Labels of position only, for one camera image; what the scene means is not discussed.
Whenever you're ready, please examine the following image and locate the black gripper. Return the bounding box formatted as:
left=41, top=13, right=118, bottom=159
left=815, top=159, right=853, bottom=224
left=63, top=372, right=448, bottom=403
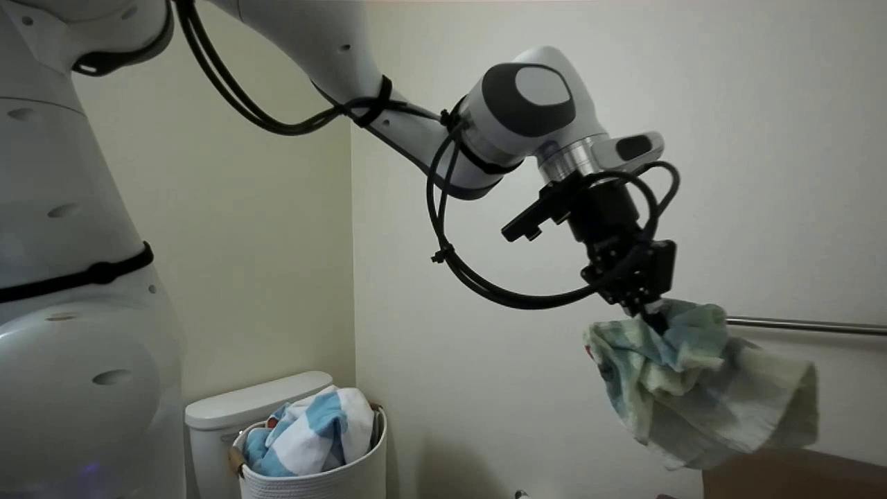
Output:
left=569, top=174, right=678, bottom=338

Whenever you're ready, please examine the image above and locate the pale green striped towel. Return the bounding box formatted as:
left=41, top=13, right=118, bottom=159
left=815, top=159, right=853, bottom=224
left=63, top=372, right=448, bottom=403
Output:
left=581, top=297, right=822, bottom=475

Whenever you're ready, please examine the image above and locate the brown armchair couch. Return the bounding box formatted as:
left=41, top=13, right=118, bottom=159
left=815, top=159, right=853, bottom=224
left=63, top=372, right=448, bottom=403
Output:
left=699, top=447, right=887, bottom=499

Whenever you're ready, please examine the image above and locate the white laundry basket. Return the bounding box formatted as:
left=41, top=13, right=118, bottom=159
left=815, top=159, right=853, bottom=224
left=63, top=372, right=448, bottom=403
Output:
left=228, top=405, right=391, bottom=499

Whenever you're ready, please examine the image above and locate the white and blue towel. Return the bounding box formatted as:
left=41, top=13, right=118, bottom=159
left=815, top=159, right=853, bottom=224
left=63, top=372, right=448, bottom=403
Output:
left=240, top=382, right=377, bottom=479

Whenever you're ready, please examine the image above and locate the white toilet tank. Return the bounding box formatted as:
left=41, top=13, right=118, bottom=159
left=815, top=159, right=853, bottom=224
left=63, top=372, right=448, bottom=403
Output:
left=182, top=368, right=336, bottom=499

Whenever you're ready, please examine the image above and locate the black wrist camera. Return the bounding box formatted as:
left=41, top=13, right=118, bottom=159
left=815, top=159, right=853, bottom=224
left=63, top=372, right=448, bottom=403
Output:
left=498, top=180, right=580, bottom=246

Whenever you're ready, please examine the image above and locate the metal wall grab bar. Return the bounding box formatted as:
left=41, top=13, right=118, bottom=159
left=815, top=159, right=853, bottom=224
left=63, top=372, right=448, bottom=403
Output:
left=722, top=314, right=887, bottom=340

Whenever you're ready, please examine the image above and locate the black strap band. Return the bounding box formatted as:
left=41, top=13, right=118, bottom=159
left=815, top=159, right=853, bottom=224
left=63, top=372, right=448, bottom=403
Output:
left=0, top=241, right=158, bottom=307

